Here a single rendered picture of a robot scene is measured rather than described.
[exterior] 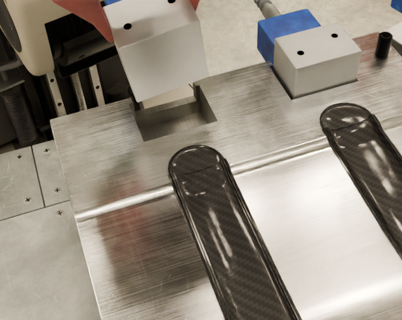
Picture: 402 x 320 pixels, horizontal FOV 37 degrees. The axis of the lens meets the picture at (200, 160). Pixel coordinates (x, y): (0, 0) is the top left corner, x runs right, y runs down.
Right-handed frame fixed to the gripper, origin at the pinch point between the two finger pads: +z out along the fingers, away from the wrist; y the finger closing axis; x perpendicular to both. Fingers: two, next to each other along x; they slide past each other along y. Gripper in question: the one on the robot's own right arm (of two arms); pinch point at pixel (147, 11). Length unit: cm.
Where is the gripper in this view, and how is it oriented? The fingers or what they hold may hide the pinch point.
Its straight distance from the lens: 38.1
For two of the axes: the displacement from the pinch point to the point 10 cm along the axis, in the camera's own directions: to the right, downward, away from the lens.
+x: -3.4, -8.0, 5.0
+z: 1.1, 4.9, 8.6
